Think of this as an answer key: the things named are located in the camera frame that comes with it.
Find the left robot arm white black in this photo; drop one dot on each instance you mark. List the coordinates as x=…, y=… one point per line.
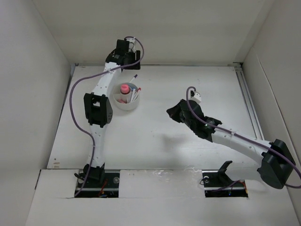
x=98, y=109

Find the pink glue bottle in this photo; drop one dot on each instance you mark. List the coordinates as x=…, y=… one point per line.
x=125, y=91

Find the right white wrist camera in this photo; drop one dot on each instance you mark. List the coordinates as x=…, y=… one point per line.
x=195, y=96

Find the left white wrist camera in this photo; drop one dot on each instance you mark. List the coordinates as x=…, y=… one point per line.
x=132, y=44

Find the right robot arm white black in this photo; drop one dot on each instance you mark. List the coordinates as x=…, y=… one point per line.
x=274, y=158

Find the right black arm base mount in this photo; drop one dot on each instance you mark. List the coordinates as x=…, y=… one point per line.
x=217, y=184

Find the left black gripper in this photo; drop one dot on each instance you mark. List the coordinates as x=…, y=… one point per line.
x=135, y=56

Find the aluminium rail right side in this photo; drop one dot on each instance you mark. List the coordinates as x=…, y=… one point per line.
x=248, y=100

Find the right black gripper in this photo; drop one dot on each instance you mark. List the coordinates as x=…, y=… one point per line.
x=173, y=111

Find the blue capped white pen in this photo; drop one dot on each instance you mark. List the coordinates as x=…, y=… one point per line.
x=132, y=95

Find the white round divided container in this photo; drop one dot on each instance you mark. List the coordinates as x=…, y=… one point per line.
x=128, y=106

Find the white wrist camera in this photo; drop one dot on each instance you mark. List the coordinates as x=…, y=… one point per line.
x=132, y=44
x=195, y=96

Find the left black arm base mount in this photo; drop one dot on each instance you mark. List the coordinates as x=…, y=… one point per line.
x=97, y=183

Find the red capped white pen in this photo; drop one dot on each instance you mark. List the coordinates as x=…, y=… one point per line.
x=136, y=94

